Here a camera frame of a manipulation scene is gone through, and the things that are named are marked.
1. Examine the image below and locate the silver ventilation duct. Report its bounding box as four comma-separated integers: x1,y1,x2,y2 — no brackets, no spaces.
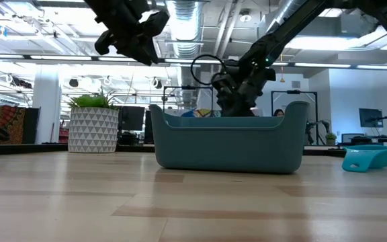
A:
165,0,204,108

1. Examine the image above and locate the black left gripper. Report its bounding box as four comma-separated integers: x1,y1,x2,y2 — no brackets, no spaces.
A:
93,9,171,67

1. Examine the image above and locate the teal plastic basket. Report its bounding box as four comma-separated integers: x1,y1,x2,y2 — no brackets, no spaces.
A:
148,100,311,175

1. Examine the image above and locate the succulent in triangle-patterned pot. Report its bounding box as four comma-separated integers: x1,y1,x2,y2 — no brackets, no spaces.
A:
67,87,120,154

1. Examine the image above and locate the background laptop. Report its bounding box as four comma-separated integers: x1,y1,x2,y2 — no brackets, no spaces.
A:
341,132,366,145

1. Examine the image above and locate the light blue measuring cup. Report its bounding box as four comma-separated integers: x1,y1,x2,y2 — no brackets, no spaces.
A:
341,144,387,173

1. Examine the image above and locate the multicoloured round object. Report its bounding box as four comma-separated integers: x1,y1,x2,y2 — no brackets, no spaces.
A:
181,108,222,118

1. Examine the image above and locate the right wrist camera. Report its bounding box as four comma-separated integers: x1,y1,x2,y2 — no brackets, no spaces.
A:
212,71,237,91

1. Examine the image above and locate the long ceiling light strip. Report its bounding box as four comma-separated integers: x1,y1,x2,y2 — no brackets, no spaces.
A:
0,52,194,65
270,60,387,71

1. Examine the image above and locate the black desk monitor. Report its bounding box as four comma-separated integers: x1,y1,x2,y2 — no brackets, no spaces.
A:
118,106,146,132

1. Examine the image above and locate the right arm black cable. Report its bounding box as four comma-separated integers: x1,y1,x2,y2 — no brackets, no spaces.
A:
189,54,228,86

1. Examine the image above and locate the black wall monitor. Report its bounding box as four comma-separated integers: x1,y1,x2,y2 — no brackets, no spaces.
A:
359,108,384,128

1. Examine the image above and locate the black aluminium table frame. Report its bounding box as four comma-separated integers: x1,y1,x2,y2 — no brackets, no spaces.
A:
0,143,387,165

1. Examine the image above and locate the orange patterned tapestry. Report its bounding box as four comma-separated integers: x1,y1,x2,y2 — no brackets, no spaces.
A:
0,105,27,145

